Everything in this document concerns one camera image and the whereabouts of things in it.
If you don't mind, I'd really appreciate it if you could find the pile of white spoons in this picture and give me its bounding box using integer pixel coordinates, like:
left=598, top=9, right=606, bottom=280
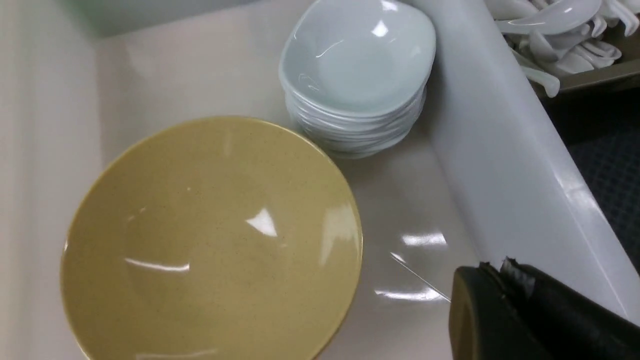
left=484, top=0, right=640, bottom=99

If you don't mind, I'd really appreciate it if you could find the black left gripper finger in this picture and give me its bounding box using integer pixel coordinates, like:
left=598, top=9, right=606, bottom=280
left=448, top=257, right=640, bottom=360

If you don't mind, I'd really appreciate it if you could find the black serving tray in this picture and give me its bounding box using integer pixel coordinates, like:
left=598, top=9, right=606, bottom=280
left=542, top=88, right=640, bottom=271

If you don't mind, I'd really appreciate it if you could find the yellow noodle bowl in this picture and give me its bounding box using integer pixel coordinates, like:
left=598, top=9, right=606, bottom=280
left=60, top=116, right=364, bottom=360

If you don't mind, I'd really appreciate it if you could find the large white plastic tub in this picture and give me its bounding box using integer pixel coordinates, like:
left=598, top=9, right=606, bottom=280
left=1, top=0, right=639, bottom=360

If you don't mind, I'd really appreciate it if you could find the stack of white dishes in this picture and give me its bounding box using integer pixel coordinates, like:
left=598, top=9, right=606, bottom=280
left=278, top=0, right=437, bottom=159

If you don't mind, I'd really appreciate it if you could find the olive plastic spoon bin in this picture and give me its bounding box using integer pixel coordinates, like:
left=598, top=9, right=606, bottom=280
left=532, top=24, right=640, bottom=101

